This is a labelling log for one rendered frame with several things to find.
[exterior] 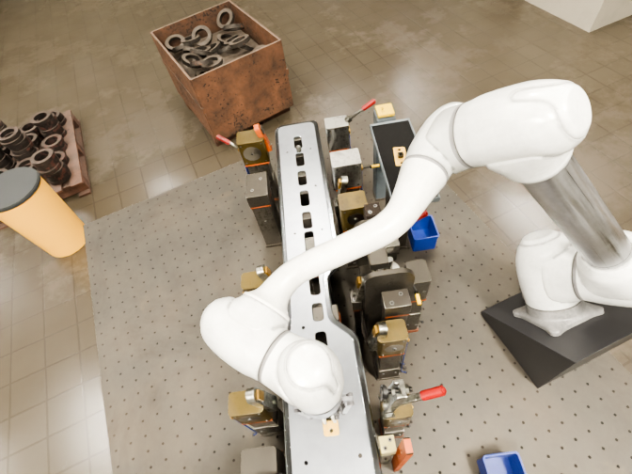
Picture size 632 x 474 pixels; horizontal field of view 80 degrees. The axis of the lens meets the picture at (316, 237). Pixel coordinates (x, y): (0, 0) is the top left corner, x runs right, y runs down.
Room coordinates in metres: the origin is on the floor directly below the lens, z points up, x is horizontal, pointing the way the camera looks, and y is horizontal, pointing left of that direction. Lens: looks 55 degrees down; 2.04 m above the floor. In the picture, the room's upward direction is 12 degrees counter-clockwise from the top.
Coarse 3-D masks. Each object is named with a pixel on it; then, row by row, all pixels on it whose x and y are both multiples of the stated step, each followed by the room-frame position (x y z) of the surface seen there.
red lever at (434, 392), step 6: (426, 390) 0.18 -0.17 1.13; (432, 390) 0.17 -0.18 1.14; (438, 390) 0.17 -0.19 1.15; (444, 390) 0.17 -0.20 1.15; (408, 396) 0.18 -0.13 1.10; (414, 396) 0.17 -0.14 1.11; (420, 396) 0.17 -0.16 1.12; (426, 396) 0.17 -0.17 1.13; (432, 396) 0.16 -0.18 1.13; (438, 396) 0.16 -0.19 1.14; (384, 402) 0.18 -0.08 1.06; (408, 402) 0.17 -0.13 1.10; (414, 402) 0.16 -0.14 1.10; (384, 408) 0.17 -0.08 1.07
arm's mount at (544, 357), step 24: (504, 312) 0.44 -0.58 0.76; (624, 312) 0.31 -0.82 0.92; (504, 336) 0.37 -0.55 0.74; (528, 336) 0.32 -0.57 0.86; (552, 336) 0.30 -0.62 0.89; (576, 336) 0.28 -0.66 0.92; (600, 336) 0.26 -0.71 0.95; (624, 336) 0.24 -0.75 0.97; (528, 360) 0.27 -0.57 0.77; (552, 360) 0.23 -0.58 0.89; (576, 360) 0.21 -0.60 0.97
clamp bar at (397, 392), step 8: (392, 384) 0.19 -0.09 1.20; (400, 384) 0.18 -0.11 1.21; (384, 392) 0.17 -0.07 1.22; (392, 392) 0.17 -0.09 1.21; (400, 392) 0.17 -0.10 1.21; (408, 392) 0.17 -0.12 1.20; (384, 400) 0.19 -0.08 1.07; (392, 400) 0.16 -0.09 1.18; (400, 400) 0.16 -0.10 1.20; (392, 408) 0.16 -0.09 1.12
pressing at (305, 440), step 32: (288, 128) 1.33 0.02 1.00; (288, 160) 1.13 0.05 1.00; (320, 160) 1.09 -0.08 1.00; (288, 192) 0.97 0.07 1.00; (320, 192) 0.93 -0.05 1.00; (288, 224) 0.82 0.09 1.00; (320, 224) 0.79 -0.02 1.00; (288, 256) 0.69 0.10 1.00; (320, 288) 0.55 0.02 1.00; (352, 352) 0.34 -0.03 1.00; (352, 384) 0.25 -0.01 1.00; (288, 416) 0.21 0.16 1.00; (352, 416) 0.18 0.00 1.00; (288, 448) 0.14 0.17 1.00; (320, 448) 0.12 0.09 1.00; (352, 448) 0.11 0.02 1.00
